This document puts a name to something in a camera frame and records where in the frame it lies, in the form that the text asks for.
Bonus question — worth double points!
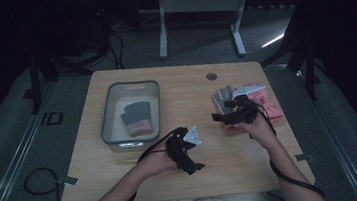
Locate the black metal stand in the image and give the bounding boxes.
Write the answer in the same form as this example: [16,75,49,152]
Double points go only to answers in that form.
[255,8,331,105]
[25,43,98,115]

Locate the black floor tape mark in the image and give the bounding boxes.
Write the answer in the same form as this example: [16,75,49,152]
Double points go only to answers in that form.
[38,111,65,127]

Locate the person's right hand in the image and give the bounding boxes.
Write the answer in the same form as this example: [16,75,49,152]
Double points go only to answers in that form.
[235,114,278,152]

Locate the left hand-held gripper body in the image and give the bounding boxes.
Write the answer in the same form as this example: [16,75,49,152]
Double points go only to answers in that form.
[163,124,206,175]

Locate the grey table edge clip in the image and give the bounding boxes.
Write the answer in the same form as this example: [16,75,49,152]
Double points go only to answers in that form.
[55,174,80,189]
[295,152,317,165]

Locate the metal floor rail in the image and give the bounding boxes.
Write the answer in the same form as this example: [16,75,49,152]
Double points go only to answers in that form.
[0,80,70,201]
[262,56,357,201]

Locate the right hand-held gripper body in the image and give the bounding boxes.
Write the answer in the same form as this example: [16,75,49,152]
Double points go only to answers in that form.
[221,83,270,127]

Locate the white plastic bin grey rim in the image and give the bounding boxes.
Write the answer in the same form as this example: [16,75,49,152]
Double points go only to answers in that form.
[95,77,166,156]

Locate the white metal desk frame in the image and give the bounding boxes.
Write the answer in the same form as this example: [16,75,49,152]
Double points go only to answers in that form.
[153,0,258,66]

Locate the dark equipment with red light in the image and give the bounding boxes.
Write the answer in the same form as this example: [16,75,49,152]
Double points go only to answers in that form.
[84,0,115,55]

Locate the black background floor cables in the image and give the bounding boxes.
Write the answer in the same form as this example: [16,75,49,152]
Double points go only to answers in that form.
[105,30,128,72]

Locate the person's left hand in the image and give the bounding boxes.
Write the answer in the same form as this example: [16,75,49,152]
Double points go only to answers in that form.
[137,144,178,179]

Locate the grey knit glove pink cuff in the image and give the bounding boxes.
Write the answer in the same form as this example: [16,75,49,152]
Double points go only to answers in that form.
[119,108,154,139]
[121,99,155,134]

